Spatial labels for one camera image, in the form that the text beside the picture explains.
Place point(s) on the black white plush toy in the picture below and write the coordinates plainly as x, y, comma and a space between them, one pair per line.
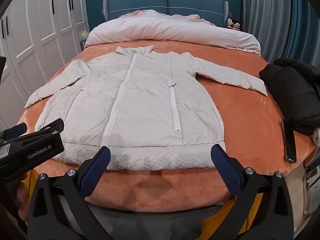
237, 25
229, 23

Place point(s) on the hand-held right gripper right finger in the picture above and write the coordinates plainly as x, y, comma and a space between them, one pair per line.
225, 168

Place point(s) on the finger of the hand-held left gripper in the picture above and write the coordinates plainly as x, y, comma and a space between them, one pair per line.
15, 130
51, 126

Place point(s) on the black smartphone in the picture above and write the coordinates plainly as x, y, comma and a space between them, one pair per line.
289, 142

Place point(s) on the cream crinkled quilt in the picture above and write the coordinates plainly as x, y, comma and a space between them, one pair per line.
140, 105

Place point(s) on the person's yellow garment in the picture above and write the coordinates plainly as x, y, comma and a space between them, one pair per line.
210, 227

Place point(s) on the dark nightstand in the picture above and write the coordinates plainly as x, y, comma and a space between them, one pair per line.
82, 45

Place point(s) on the blue bed headboard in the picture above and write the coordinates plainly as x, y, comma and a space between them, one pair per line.
140, 5

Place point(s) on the grey blue curtain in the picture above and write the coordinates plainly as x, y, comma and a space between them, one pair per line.
270, 15

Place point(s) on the orange fleece blanket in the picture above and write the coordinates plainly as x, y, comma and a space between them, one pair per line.
250, 120

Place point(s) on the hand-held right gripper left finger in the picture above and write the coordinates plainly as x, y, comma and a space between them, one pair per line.
97, 171

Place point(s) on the pale pink duvet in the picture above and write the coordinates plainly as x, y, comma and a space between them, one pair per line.
172, 30

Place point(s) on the white wardrobe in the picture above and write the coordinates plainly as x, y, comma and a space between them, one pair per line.
37, 42

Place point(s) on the yellow bedside ornament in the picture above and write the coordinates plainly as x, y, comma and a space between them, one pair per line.
85, 34

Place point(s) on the pink fleece cloth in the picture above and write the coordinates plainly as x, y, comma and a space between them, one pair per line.
192, 18

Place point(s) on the black puffer jacket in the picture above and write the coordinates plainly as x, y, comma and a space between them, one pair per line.
295, 92

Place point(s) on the cream cloth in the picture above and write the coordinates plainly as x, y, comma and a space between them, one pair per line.
316, 136

